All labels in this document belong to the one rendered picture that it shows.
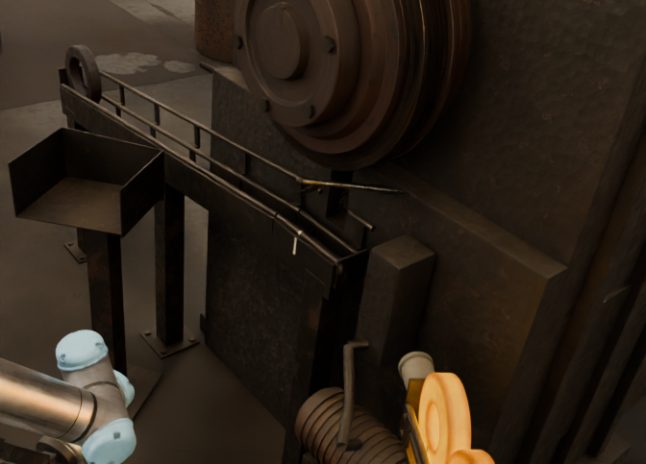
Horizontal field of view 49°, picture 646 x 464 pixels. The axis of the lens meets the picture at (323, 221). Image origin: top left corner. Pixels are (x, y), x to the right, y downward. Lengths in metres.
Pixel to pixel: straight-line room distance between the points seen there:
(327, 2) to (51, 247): 1.76
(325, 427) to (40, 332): 1.19
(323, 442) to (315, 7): 0.74
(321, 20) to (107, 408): 0.65
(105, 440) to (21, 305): 1.36
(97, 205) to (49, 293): 0.77
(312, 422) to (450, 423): 0.37
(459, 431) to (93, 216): 0.98
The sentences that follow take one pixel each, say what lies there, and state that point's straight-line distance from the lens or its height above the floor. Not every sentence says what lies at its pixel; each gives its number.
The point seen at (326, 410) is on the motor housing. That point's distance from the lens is 1.33.
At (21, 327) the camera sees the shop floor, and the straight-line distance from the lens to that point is 2.33.
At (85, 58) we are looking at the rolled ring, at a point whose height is 0.72.
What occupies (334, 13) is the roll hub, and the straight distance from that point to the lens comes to 1.09.
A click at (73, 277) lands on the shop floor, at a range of 2.49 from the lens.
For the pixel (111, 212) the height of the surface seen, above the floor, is 0.60.
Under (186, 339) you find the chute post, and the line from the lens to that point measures 2.21.
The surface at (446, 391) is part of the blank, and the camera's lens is 1.04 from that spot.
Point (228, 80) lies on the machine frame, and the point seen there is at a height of 0.87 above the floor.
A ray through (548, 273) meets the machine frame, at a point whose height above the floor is 0.87.
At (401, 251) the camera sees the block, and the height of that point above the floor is 0.80.
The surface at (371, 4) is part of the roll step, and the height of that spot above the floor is 1.21.
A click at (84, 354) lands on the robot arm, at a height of 0.70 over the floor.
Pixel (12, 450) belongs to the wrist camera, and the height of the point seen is 0.61.
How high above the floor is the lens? 1.50
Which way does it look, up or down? 32 degrees down
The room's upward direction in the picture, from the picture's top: 8 degrees clockwise
